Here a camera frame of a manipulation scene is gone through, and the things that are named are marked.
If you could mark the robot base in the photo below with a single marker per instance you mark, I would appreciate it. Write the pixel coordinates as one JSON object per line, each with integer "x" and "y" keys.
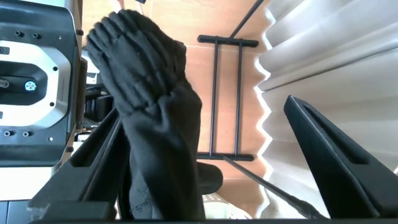
{"x": 31, "y": 124}

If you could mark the black clothes rack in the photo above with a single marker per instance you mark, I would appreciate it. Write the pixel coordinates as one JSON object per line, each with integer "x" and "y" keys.
{"x": 214, "y": 93}

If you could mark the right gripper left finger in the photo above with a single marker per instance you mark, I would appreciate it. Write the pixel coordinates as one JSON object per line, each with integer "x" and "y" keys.
{"x": 56, "y": 199}

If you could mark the black shorts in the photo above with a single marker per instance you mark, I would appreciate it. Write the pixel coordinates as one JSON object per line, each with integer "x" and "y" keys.
{"x": 155, "y": 124}

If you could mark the white laundry basket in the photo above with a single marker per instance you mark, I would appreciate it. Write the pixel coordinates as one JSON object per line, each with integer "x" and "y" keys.
{"x": 224, "y": 208}

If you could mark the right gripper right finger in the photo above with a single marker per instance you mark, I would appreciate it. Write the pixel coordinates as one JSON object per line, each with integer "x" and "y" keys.
{"x": 348, "y": 193}

